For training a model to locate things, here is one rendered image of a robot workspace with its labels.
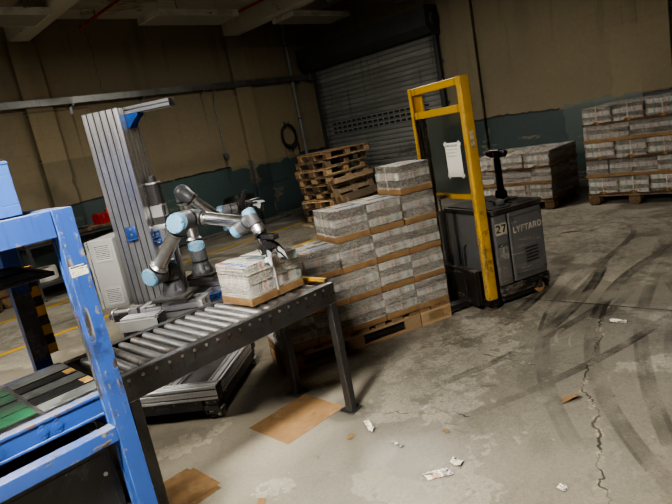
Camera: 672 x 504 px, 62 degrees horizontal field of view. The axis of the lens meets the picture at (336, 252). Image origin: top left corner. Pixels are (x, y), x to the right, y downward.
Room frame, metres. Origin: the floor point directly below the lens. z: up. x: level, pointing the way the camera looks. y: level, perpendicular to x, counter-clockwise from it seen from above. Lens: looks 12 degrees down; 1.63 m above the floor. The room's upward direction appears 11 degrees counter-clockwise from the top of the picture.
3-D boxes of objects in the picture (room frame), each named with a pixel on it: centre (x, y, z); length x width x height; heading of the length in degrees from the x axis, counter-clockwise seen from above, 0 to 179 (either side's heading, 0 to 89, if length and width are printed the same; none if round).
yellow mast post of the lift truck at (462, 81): (4.29, -1.15, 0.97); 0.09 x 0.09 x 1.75; 21
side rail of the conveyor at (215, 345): (2.67, 0.55, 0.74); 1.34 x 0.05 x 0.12; 133
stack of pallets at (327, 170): (10.99, -0.27, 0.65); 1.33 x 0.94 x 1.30; 137
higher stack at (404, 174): (4.44, -0.63, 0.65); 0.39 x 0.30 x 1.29; 21
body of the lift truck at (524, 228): (4.73, -1.38, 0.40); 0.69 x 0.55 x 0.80; 21
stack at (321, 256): (4.17, 0.05, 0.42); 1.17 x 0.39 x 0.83; 111
